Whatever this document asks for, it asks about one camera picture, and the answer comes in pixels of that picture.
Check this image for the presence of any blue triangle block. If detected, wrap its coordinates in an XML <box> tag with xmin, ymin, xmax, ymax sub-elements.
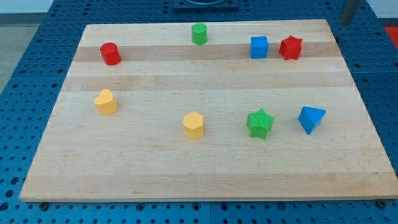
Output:
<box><xmin>298</xmin><ymin>106</ymin><xmax>326</xmax><ymax>134</ymax></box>

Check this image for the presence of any yellow hexagon block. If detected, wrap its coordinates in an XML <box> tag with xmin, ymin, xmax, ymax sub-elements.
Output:
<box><xmin>183</xmin><ymin>111</ymin><xmax>204</xmax><ymax>139</ymax></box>

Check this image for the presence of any wooden board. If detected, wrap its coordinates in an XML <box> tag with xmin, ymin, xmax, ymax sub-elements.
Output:
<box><xmin>20</xmin><ymin>19</ymin><xmax>397</xmax><ymax>202</ymax></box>

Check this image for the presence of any blue cube block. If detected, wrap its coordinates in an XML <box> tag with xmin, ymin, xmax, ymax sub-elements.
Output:
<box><xmin>249</xmin><ymin>36</ymin><xmax>269</xmax><ymax>59</ymax></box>

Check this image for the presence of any green star block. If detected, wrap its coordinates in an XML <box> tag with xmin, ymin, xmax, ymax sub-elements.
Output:
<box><xmin>246</xmin><ymin>108</ymin><xmax>274</xmax><ymax>140</ymax></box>

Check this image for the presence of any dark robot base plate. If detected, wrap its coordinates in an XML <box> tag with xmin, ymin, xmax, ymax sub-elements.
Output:
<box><xmin>171</xmin><ymin>0</ymin><xmax>239</xmax><ymax>11</ymax></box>

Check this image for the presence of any green cylinder block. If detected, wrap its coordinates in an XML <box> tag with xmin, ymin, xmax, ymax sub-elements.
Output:
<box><xmin>191</xmin><ymin>23</ymin><xmax>208</xmax><ymax>45</ymax></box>

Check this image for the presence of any yellow heart block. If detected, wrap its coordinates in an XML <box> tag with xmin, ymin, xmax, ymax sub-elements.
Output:
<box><xmin>94</xmin><ymin>89</ymin><xmax>118</xmax><ymax>115</ymax></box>

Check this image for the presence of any red star block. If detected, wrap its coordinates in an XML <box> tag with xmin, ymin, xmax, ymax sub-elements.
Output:
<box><xmin>279</xmin><ymin>35</ymin><xmax>303</xmax><ymax>60</ymax></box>

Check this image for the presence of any red cylinder block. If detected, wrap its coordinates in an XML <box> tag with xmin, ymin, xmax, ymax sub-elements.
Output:
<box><xmin>100</xmin><ymin>42</ymin><xmax>121</xmax><ymax>65</ymax></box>

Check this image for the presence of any grey cylindrical robot tool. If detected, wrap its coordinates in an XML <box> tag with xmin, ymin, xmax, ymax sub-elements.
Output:
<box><xmin>338</xmin><ymin>0</ymin><xmax>362</xmax><ymax>26</ymax></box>

